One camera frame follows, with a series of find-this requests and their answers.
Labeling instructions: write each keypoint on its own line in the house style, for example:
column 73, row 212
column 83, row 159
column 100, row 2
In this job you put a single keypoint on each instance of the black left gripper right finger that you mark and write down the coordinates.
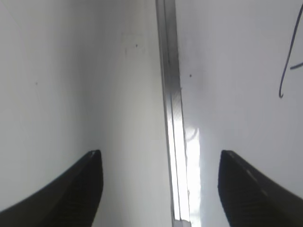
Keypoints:
column 251, row 199

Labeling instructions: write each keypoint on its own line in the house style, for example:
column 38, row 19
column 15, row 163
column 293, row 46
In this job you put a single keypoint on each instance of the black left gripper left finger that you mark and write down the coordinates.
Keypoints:
column 71, row 200

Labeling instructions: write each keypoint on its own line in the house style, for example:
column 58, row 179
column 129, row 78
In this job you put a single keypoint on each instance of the white board with aluminium frame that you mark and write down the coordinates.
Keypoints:
column 232, row 73

